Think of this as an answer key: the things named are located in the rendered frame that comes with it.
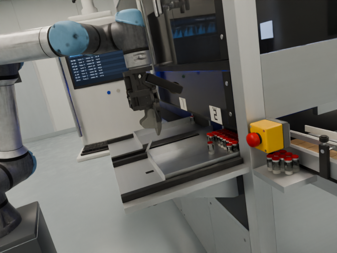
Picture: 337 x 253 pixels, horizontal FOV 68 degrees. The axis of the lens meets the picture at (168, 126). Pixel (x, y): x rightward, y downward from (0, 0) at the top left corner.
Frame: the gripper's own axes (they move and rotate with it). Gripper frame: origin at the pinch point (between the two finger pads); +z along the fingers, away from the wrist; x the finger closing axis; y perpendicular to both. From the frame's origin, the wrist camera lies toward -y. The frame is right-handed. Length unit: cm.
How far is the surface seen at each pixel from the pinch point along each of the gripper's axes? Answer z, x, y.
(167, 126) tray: 15, -54, -17
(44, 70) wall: -44, -545, 107
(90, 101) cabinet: -4, -91, 20
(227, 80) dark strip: -11.1, 4.0, -23.4
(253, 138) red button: 3.2, 19.0, -20.2
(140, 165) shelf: 15.9, -15.0, 6.7
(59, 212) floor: 104, -170, 78
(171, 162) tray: 15.6, -8.7, -3.9
